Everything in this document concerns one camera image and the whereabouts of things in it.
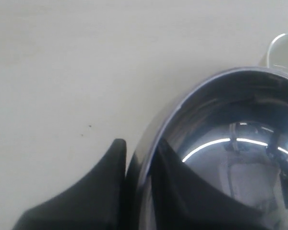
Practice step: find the smooth steel bowl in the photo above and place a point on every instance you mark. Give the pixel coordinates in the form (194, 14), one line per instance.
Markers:
(232, 131)

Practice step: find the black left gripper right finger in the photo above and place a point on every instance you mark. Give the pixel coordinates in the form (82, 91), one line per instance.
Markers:
(184, 201)

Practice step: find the white ceramic bowl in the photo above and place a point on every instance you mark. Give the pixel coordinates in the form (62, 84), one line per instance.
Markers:
(276, 55)

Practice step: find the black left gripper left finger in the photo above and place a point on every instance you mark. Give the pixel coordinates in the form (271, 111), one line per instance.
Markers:
(92, 203)

